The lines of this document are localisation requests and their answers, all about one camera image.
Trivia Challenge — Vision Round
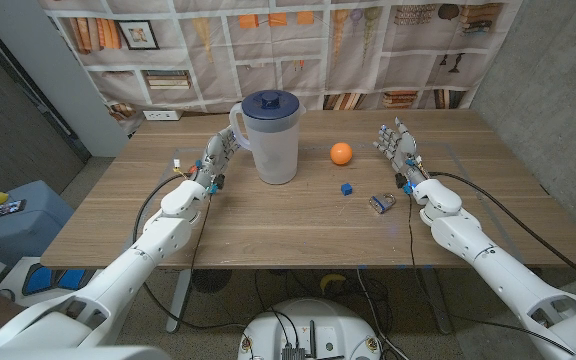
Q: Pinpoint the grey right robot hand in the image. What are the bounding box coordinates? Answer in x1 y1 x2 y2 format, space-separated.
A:
371 116 430 189

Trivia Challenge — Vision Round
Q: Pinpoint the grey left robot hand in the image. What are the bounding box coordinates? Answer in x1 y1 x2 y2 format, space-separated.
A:
187 125 243 195

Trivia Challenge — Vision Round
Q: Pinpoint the translucent plastic pitcher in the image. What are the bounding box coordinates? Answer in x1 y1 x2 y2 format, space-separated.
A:
228 102 307 186

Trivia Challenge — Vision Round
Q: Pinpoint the dark blue pitcher lid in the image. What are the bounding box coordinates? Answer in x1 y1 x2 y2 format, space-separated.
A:
241 89 301 121

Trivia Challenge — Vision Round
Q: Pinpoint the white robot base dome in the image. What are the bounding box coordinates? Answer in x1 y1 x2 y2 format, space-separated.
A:
237 298 383 360

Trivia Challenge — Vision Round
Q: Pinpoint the orange ball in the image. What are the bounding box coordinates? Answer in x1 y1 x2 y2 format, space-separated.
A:
329 142 354 167

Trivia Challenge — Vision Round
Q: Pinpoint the silver blue padlock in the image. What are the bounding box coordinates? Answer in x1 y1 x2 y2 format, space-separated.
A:
368 192 397 215

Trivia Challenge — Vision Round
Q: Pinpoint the black round floor fan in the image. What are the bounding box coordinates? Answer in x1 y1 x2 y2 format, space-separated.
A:
191 269 233 294

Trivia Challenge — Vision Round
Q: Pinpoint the printed bookshelf backdrop cloth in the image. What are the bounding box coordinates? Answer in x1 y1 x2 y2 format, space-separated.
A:
37 0 524 136

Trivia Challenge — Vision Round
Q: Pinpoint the white table leg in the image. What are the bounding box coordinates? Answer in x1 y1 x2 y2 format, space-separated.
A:
165 269 193 334

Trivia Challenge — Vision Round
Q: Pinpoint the yellow banana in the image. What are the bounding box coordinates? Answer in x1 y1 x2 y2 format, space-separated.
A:
319 273 348 295

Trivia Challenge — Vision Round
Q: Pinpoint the grey table leg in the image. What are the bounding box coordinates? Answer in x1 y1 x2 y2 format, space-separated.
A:
420 268 453 335

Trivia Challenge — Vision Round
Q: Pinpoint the black smartphone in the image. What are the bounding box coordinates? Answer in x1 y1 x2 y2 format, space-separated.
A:
0 198 28 221

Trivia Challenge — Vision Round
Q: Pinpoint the white platform with blue pads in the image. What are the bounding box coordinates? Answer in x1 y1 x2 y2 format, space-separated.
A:
0 256 142 331

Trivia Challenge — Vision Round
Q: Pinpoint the white robot torso edge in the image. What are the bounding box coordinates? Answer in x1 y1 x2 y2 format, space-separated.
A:
0 345 172 360

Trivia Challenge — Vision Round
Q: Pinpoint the white wall power outlet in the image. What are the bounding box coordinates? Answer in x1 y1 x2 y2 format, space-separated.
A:
142 109 183 122

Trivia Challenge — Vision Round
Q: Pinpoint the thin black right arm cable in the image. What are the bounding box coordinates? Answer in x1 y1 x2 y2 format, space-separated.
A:
406 193 576 354

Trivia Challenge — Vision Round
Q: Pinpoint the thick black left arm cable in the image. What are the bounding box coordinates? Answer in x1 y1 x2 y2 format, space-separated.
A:
131 172 249 331

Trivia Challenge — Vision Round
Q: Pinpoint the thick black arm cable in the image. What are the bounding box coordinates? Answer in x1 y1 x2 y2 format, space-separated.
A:
427 171 576 295
131 172 249 331

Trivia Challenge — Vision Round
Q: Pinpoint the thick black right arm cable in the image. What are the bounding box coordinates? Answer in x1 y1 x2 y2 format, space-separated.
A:
427 171 576 295

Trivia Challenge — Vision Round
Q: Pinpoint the black floor cable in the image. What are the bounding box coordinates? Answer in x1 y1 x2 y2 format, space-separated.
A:
355 268 410 360

